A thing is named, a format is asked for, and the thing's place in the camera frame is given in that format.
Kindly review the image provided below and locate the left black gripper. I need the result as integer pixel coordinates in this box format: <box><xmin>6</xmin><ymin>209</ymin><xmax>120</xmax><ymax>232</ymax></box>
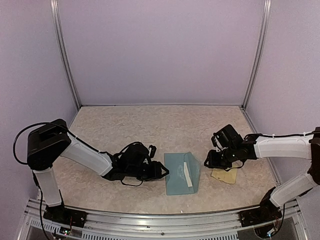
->
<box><xmin>127</xmin><ymin>161</ymin><xmax>170</xmax><ymax>182</ymax></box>

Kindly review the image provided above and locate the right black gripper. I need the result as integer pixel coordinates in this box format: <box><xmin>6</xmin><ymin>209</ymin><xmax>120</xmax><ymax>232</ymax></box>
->
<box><xmin>204</xmin><ymin>146</ymin><xmax>238</xmax><ymax>170</ymax></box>

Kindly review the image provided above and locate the yellow paper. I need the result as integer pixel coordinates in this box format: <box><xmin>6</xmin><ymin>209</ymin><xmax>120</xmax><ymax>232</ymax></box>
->
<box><xmin>211</xmin><ymin>169</ymin><xmax>237</xmax><ymax>185</ymax></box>

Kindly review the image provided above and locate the blue envelope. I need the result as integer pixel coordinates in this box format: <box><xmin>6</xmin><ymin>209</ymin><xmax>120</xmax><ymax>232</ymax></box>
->
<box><xmin>164</xmin><ymin>152</ymin><xmax>200</xmax><ymax>196</ymax></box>

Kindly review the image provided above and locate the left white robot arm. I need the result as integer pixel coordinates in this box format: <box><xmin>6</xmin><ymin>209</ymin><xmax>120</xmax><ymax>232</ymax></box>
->
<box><xmin>12</xmin><ymin>118</ymin><xmax>170</xmax><ymax>223</ymax></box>

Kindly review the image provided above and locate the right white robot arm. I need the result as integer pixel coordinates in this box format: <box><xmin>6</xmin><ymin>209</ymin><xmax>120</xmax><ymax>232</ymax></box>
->
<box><xmin>204</xmin><ymin>124</ymin><xmax>320</xmax><ymax>222</ymax></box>

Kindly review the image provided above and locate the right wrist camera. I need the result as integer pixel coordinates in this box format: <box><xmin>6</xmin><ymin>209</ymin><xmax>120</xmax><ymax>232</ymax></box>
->
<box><xmin>211</xmin><ymin>133</ymin><xmax>222</xmax><ymax>151</ymax></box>

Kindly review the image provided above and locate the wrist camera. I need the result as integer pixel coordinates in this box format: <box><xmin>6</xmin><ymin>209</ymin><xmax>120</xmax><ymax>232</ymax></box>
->
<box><xmin>148</xmin><ymin>145</ymin><xmax>157</xmax><ymax>159</ymax></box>
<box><xmin>211</xmin><ymin>133</ymin><xmax>222</xmax><ymax>151</ymax></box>

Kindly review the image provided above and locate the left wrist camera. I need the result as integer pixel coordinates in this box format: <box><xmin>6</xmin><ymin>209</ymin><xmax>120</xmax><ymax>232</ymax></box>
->
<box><xmin>148</xmin><ymin>145</ymin><xmax>157</xmax><ymax>159</ymax></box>

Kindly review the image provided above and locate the left camera cable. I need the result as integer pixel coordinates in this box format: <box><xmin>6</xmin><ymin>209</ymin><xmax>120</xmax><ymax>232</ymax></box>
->
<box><xmin>112</xmin><ymin>141</ymin><xmax>151</xmax><ymax>187</ymax></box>

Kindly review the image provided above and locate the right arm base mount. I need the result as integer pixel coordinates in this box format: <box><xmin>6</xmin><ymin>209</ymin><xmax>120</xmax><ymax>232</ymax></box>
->
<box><xmin>239</xmin><ymin>202</ymin><xmax>283</xmax><ymax>227</ymax></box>

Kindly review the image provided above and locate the aluminium front rail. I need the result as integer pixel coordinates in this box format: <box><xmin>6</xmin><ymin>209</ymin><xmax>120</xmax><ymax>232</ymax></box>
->
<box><xmin>15</xmin><ymin>199</ymin><xmax>311</xmax><ymax>240</ymax></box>

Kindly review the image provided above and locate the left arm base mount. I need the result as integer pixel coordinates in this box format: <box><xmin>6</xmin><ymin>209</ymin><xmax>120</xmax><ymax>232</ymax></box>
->
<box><xmin>43</xmin><ymin>205</ymin><xmax>88</xmax><ymax>228</ymax></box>

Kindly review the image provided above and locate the right aluminium corner post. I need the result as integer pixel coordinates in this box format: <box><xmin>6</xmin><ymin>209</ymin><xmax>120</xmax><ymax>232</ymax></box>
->
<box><xmin>241</xmin><ymin>0</ymin><xmax>272</xmax><ymax>111</ymax></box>

